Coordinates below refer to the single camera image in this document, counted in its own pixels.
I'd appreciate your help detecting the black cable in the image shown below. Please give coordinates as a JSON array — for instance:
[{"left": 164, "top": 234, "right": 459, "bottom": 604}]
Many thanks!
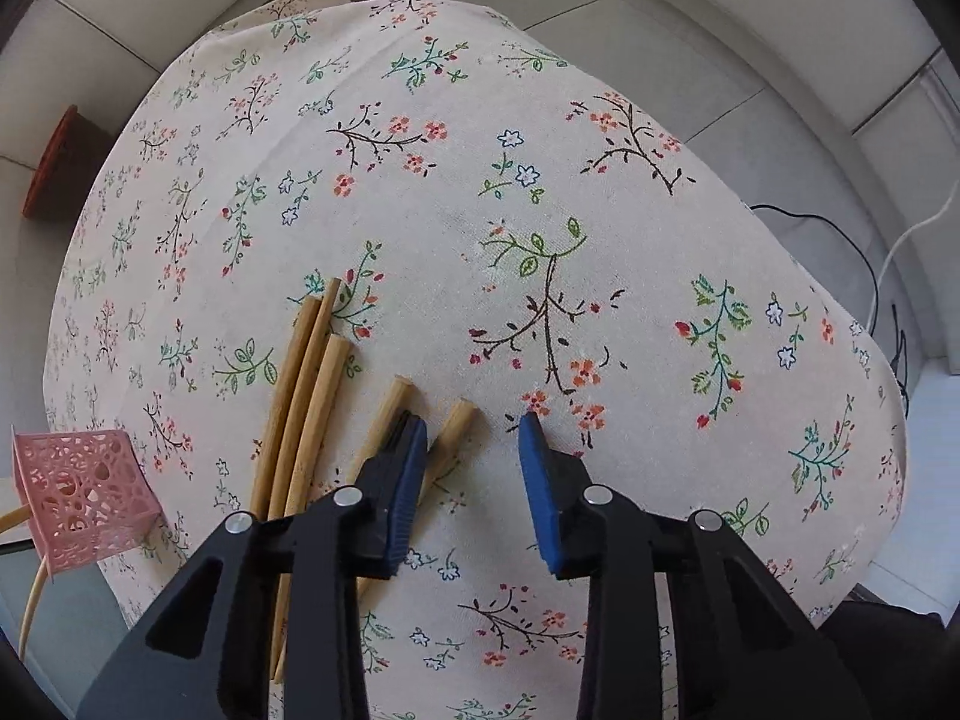
[{"left": 748, "top": 202, "right": 914, "bottom": 422}]

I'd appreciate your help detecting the floral tablecloth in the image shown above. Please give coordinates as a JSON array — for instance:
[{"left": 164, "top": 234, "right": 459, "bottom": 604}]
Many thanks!
[{"left": 41, "top": 0, "right": 912, "bottom": 720}]

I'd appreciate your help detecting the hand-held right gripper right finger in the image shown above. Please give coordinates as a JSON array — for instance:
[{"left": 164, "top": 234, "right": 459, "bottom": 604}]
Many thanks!
[{"left": 517, "top": 411, "right": 875, "bottom": 720}]

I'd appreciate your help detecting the red-brown stool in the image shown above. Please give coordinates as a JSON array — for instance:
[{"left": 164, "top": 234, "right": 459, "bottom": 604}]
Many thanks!
[{"left": 21, "top": 105, "right": 113, "bottom": 222}]

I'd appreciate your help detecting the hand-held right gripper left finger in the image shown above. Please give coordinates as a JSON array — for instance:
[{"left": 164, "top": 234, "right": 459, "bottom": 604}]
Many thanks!
[{"left": 75, "top": 411, "right": 430, "bottom": 720}]

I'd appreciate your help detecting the white cable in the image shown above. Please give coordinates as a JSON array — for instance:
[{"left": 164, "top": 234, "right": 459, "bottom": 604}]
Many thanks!
[{"left": 868, "top": 208, "right": 960, "bottom": 335}]

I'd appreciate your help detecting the pink perforated utensil holder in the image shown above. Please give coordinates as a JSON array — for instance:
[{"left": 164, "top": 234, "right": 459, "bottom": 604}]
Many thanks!
[{"left": 11, "top": 429, "right": 160, "bottom": 587}]

